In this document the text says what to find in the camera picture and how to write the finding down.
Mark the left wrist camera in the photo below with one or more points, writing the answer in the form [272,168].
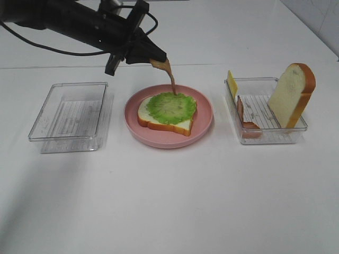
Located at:
[110,9]

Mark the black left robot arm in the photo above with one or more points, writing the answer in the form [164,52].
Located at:
[69,18]

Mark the bacon strip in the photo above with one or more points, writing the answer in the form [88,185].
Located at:
[250,129]
[165,66]

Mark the right clear plastic tray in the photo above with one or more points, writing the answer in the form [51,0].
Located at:
[255,93]

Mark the clear plastic tray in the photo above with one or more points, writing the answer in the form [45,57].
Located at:
[74,117]
[255,93]

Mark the yellow cheese slice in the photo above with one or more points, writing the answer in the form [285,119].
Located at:
[232,85]

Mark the left clear plastic tray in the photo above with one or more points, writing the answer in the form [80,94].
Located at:
[74,117]

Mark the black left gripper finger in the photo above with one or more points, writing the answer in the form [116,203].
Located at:
[142,50]

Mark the pink round plate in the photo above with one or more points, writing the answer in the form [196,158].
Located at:
[202,119]

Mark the bread slice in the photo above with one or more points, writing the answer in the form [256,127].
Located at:
[145,120]
[292,94]

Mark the green lettuce leaf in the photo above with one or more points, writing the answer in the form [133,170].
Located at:
[170,108]

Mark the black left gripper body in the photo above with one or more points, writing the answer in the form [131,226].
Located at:
[115,35]

